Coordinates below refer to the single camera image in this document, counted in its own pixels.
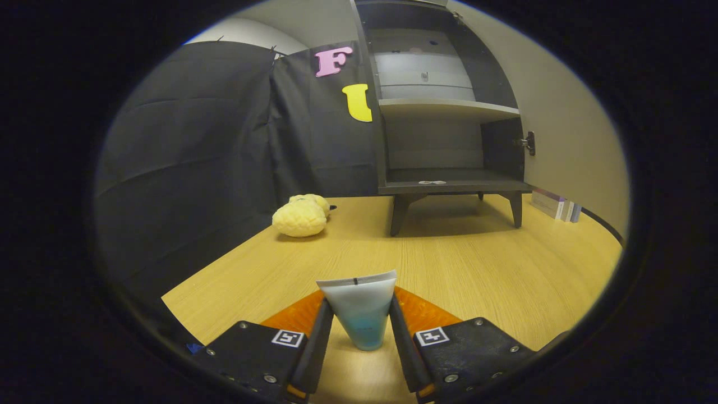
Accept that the blue white squeeze tube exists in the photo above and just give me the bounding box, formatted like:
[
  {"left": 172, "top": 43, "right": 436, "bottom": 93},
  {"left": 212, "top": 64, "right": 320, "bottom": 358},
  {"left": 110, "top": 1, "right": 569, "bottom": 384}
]
[{"left": 316, "top": 270, "right": 398, "bottom": 351}]

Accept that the dark grey cabinet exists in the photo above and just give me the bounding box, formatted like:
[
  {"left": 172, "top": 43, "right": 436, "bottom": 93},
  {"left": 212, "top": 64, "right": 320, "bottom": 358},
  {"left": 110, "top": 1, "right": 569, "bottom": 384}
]
[{"left": 351, "top": 0, "right": 536, "bottom": 237}]

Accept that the black backdrop cloth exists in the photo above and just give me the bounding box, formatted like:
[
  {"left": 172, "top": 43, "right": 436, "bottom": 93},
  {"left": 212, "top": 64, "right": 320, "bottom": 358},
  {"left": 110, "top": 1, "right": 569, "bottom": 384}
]
[{"left": 94, "top": 40, "right": 388, "bottom": 315}]

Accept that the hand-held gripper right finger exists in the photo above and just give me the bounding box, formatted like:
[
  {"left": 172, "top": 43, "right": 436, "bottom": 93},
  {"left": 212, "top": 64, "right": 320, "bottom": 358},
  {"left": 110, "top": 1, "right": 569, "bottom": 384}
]
[{"left": 389, "top": 286, "right": 536, "bottom": 402}]

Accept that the beige cabinet door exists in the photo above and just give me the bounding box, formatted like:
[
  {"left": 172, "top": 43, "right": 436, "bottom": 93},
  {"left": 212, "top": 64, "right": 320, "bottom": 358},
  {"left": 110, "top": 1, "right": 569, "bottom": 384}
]
[{"left": 449, "top": 0, "right": 630, "bottom": 239}]

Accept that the mauve cover book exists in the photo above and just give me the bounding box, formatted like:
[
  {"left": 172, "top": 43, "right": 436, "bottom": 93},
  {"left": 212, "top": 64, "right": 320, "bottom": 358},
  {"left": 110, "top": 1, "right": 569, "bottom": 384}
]
[{"left": 530, "top": 188, "right": 566, "bottom": 219}]

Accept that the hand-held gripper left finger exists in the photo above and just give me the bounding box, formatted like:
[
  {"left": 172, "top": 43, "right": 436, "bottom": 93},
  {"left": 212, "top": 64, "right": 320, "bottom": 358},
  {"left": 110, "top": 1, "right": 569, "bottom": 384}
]
[{"left": 188, "top": 289, "right": 335, "bottom": 402}]

